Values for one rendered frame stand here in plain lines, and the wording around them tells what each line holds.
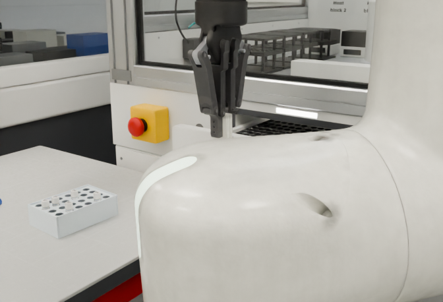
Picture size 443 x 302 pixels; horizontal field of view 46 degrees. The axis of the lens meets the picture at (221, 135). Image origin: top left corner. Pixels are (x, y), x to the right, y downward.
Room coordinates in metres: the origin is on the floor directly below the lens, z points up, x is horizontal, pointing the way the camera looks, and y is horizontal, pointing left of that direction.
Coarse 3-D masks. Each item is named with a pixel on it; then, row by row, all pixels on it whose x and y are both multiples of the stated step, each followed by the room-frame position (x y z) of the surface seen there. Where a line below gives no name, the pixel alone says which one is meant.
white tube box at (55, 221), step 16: (64, 192) 0.87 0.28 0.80; (80, 192) 0.88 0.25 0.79; (32, 208) 0.81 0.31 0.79; (64, 208) 0.82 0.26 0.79; (80, 208) 0.80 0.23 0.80; (96, 208) 0.82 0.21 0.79; (112, 208) 0.85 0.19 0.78; (32, 224) 0.81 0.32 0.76; (48, 224) 0.78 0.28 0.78; (64, 224) 0.77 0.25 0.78; (80, 224) 0.80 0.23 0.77
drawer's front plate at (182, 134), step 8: (176, 128) 0.84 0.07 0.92; (184, 128) 0.83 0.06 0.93; (192, 128) 0.82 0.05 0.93; (200, 128) 0.82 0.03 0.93; (176, 136) 0.84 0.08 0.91; (184, 136) 0.83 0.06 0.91; (192, 136) 0.82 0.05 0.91; (200, 136) 0.81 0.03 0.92; (208, 136) 0.80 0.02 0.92; (232, 136) 0.78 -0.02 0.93; (240, 136) 0.77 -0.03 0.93; (176, 144) 0.84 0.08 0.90; (184, 144) 0.83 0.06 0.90
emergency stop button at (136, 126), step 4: (132, 120) 1.03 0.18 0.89; (136, 120) 1.03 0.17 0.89; (140, 120) 1.03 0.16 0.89; (128, 124) 1.04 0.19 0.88; (132, 124) 1.03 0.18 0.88; (136, 124) 1.02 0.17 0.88; (140, 124) 1.02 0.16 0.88; (128, 128) 1.04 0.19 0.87; (132, 128) 1.03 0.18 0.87; (136, 128) 1.02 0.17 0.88; (140, 128) 1.02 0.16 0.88; (132, 132) 1.03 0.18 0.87; (136, 132) 1.02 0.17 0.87; (140, 132) 1.02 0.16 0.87; (136, 136) 1.03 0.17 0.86
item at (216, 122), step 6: (204, 108) 0.74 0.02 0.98; (210, 114) 0.73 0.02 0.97; (210, 120) 0.75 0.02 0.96; (216, 120) 0.75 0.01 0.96; (222, 120) 0.76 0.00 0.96; (210, 126) 0.75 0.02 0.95; (216, 126) 0.75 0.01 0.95; (222, 126) 0.76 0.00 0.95; (210, 132) 0.75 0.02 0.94; (216, 132) 0.75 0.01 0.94; (222, 132) 0.76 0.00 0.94
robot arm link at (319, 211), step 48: (192, 144) 0.35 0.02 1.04; (240, 144) 0.33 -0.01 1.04; (288, 144) 0.33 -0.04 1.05; (336, 144) 0.33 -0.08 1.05; (144, 192) 0.30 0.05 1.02; (192, 192) 0.28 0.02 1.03; (240, 192) 0.28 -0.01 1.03; (288, 192) 0.28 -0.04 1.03; (336, 192) 0.29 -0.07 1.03; (384, 192) 0.30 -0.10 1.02; (144, 240) 0.29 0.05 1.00; (192, 240) 0.26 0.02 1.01; (240, 240) 0.26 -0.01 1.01; (288, 240) 0.27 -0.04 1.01; (336, 240) 0.28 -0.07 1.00; (384, 240) 0.29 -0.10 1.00; (144, 288) 0.30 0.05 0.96; (192, 288) 0.27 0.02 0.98; (240, 288) 0.26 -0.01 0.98; (288, 288) 0.27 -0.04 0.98; (336, 288) 0.28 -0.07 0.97; (384, 288) 0.29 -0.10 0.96
